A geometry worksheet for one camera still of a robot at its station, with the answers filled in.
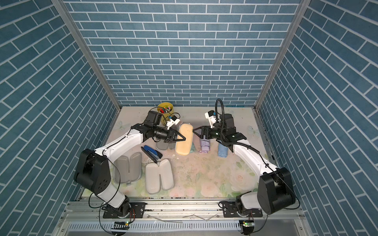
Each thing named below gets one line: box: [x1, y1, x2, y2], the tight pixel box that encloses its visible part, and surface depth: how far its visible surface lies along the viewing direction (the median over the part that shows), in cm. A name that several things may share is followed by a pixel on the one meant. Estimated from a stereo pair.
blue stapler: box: [140, 145, 163, 164], surface depth 95 cm
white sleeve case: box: [175, 122, 194, 156], surface depth 77 cm
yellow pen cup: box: [157, 102, 175, 120], surface depth 104 cm
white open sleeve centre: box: [145, 158, 175, 195], surface depth 86 cm
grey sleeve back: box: [156, 139, 176, 150], surface depth 98 cm
